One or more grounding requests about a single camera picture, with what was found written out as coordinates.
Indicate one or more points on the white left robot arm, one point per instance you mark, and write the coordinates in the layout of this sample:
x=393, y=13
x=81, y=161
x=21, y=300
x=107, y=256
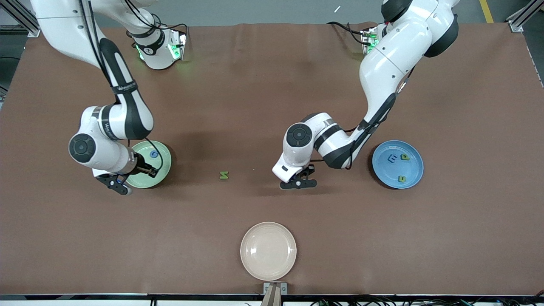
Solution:
x=395, y=63

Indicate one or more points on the beige plate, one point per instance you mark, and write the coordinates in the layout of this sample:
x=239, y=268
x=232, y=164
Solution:
x=268, y=250

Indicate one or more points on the grey mount bracket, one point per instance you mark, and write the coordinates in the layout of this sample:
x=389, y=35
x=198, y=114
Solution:
x=267, y=288

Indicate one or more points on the blue plate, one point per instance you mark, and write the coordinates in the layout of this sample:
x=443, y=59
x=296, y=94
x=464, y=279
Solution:
x=391, y=172

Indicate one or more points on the aluminium frame post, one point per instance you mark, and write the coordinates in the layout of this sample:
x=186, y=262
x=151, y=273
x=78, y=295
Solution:
x=515, y=25
x=32, y=32

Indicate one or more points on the yellow floor tape strip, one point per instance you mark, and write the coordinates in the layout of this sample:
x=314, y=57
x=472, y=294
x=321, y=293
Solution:
x=484, y=10

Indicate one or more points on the green letter N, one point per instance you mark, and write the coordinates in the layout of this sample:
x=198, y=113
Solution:
x=224, y=175

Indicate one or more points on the blue letter m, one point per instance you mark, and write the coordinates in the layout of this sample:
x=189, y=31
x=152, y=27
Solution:
x=391, y=159

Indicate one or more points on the tan wooden strip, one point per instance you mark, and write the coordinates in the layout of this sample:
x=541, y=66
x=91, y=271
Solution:
x=272, y=298

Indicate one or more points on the black table edge rail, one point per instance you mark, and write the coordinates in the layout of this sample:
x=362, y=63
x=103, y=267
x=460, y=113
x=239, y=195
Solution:
x=85, y=296

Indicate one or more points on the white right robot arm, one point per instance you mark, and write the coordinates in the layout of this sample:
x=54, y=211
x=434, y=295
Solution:
x=102, y=157

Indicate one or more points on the green plate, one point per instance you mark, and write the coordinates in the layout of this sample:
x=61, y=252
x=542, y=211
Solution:
x=165, y=159

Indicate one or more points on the brown table cover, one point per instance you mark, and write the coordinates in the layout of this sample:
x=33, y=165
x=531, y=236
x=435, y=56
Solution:
x=272, y=106

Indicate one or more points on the silver arm base connector box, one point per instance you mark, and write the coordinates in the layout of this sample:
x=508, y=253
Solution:
x=368, y=40
x=177, y=46

